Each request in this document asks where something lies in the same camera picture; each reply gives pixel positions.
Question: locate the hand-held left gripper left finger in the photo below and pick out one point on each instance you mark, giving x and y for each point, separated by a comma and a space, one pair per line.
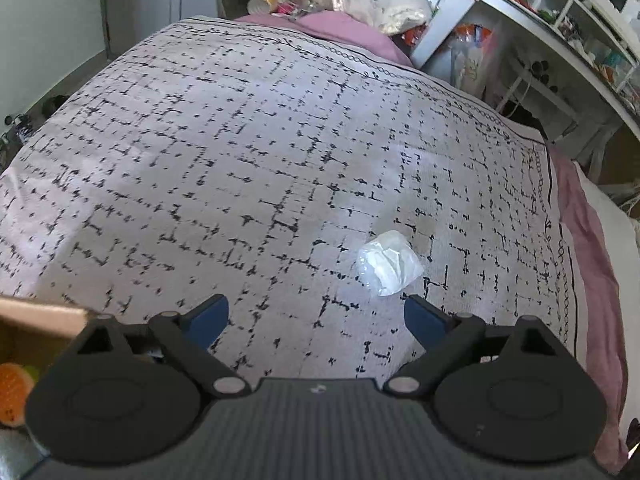
212, 316

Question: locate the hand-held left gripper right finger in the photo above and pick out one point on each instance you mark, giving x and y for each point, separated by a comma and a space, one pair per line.
420, 316

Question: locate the clear plastic bag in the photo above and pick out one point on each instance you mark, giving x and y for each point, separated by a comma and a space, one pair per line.
390, 265

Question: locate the brown cardboard box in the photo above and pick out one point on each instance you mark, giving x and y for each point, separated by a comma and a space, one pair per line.
45, 317

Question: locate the burger plush toy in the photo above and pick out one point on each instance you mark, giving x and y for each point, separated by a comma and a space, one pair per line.
14, 395

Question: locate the white black-patterned bedspread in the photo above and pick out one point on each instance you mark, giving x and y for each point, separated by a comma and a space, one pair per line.
250, 160

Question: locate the white pillow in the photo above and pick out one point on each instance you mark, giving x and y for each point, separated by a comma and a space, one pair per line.
612, 225

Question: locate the stool under desk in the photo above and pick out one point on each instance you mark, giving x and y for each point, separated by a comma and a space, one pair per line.
550, 95

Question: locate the colourful bags under desk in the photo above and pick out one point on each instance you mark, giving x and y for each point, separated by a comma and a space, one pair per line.
472, 60

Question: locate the dark slippers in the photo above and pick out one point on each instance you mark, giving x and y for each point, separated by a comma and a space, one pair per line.
56, 103

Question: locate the white desk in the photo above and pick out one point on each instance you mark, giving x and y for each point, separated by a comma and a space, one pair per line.
530, 30

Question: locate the white crumpled plastic bags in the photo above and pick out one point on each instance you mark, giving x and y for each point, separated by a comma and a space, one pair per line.
395, 10

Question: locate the white desk shelf riser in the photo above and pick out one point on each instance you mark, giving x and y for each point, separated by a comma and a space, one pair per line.
585, 25

